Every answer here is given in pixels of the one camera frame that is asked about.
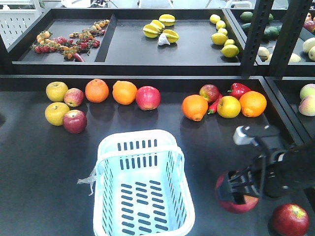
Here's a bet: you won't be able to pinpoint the small pink apple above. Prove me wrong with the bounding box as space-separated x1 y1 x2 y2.
63 88 84 108

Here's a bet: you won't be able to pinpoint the yellow round fruit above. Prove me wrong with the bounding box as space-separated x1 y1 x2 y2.
217 95 241 118

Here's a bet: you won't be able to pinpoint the light blue plastic basket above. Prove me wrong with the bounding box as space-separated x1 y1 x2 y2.
76 129 196 236

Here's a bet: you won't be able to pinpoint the front peach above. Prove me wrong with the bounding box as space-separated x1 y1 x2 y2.
298 95 315 117

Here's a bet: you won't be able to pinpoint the orange with navel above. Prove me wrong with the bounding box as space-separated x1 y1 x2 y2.
182 94 208 121

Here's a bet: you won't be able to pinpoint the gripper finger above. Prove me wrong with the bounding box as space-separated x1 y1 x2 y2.
216 170 260 205

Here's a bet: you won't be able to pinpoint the bright orange right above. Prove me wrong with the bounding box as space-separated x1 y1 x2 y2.
239 91 267 118

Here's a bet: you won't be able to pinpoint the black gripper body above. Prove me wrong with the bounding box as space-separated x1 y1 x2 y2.
233 125 291 198

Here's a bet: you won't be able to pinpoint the red apple back left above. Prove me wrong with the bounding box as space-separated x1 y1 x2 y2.
135 86 161 111

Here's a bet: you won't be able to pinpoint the green avocado pile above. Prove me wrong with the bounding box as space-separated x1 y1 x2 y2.
239 11 283 40

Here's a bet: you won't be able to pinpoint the mixed apple mango pile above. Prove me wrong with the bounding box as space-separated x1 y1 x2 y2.
303 12 315 33

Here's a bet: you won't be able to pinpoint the red apple beside gripper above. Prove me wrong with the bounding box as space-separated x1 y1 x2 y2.
63 110 87 134

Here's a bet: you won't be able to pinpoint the orange at far left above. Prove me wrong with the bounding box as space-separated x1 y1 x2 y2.
112 81 137 105

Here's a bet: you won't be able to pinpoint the yellow starfruit pile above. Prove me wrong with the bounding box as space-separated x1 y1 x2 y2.
142 14 179 44

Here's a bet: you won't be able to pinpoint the yellow lemon pile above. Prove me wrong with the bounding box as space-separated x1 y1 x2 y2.
209 14 240 58

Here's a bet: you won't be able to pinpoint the rear peach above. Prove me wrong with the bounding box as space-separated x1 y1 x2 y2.
299 84 315 100

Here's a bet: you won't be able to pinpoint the dark red apple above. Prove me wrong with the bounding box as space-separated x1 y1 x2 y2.
271 204 310 236
199 84 220 104
215 172 259 214

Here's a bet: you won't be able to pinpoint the red chili pepper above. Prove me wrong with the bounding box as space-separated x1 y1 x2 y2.
207 93 222 114

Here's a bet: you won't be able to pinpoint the yellow green apple back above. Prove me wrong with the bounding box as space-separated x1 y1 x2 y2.
46 81 68 102

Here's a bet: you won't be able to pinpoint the black shelf upright posts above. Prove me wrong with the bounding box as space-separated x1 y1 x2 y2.
241 0 315 78

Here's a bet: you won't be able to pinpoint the dark red apple front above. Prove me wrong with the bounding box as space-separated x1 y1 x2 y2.
215 172 259 214

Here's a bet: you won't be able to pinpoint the peach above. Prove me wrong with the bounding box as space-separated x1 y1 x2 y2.
299 84 315 100
298 95 315 117

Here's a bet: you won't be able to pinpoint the yellow green apple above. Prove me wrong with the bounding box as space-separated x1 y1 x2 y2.
45 102 70 126
46 81 68 102

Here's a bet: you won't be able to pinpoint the pale yellow pears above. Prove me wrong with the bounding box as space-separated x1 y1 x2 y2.
257 37 315 63

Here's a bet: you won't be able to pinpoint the white garlic bulb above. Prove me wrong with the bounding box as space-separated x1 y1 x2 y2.
158 33 171 46

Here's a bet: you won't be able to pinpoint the yellow green apple front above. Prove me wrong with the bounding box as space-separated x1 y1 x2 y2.
45 102 70 126

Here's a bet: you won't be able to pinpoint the cherry tomato vine pile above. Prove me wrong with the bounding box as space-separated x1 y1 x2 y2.
30 19 110 62

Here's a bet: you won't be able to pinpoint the red bell pepper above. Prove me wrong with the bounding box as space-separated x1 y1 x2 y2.
227 83 251 100

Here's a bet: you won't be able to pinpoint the dark red apple back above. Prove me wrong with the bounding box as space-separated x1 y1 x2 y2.
199 84 220 104

